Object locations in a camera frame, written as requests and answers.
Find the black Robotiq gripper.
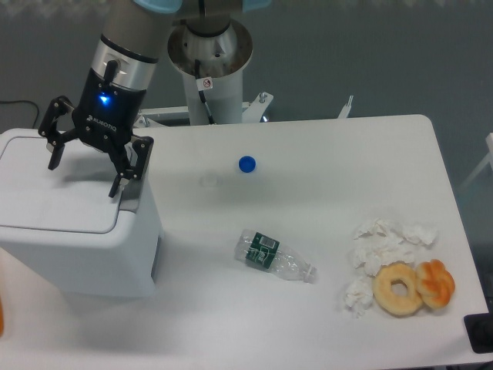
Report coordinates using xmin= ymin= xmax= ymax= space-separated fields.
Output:
xmin=38 ymin=69 xmax=154 ymax=198

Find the white trash can lid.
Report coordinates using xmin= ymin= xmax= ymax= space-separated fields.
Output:
xmin=1 ymin=129 xmax=120 ymax=234

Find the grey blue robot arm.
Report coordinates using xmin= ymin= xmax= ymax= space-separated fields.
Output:
xmin=39 ymin=1 xmax=267 ymax=195

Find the white trash can body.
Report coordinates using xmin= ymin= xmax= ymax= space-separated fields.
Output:
xmin=0 ymin=128 xmax=164 ymax=298

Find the blue bottle cap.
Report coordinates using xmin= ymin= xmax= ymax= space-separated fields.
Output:
xmin=238 ymin=156 xmax=257 ymax=173

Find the crushed clear plastic bottle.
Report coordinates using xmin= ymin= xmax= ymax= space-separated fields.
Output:
xmin=234 ymin=229 xmax=317 ymax=284

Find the orange object left edge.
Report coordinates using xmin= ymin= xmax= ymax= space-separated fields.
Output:
xmin=0 ymin=293 xmax=5 ymax=337

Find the crumpled white tissue upper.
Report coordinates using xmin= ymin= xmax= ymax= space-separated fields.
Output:
xmin=350 ymin=218 xmax=438 ymax=277

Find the crumpled white tissue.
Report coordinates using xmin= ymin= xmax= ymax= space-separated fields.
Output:
xmin=343 ymin=276 xmax=374 ymax=318
xmin=350 ymin=218 xmax=438 ymax=277

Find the crumpled white tissue lower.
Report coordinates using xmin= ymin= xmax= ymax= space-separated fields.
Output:
xmin=343 ymin=276 xmax=374 ymax=318

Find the orange glazed bread roll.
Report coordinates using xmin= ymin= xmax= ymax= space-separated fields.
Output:
xmin=415 ymin=259 xmax=455 ymax=310

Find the black device table corner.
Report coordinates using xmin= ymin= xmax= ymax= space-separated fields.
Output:
xmin=464 ymin=313 xmax=492 ymax=354

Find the black floor cable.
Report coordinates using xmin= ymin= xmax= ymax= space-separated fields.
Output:
xmin=0 ymin=99 xmax=40 ymax=128

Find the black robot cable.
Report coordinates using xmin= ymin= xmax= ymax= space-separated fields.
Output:
xmin=193 ymin=59 xmax=216 ymax=125

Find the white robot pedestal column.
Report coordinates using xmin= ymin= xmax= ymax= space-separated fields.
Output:
xmin=167 ymin=17 xmax=253 ymax=126

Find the white metal base frame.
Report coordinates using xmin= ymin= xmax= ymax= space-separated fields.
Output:
xmin=132 ymin=91 xmax=354 ymax=128

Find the plain ring donut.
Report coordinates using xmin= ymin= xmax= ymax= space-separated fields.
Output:
xmin=372 ymin=263 xmax=423 ymax=317

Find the white frame right edge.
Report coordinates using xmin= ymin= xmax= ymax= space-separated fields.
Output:
xmin=458 ymin=133 xmax=493 ymax=193

